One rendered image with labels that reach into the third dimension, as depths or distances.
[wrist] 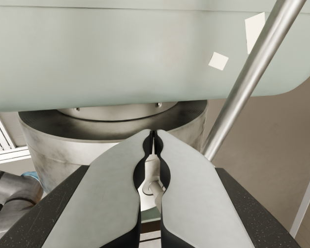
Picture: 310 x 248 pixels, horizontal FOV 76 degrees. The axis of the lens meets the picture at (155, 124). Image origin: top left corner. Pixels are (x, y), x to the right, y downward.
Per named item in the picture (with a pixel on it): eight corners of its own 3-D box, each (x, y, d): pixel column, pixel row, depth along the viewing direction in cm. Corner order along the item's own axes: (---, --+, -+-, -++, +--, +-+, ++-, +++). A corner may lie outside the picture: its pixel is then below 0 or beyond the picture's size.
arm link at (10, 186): (12, 161, 55) (-9, 191, 46) (52, 174, 60) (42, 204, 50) (1, 180, 57) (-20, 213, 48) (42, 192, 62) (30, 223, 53)
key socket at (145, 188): (155, 178, 31) (163, 191, 29) (134, 183, 29) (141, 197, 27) (157, 161, 29) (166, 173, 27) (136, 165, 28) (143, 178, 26)
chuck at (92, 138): (27, 79, 43) (-10, 172, 17) (160, 68, 54) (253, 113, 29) (32, 95, 44) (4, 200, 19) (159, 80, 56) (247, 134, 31)
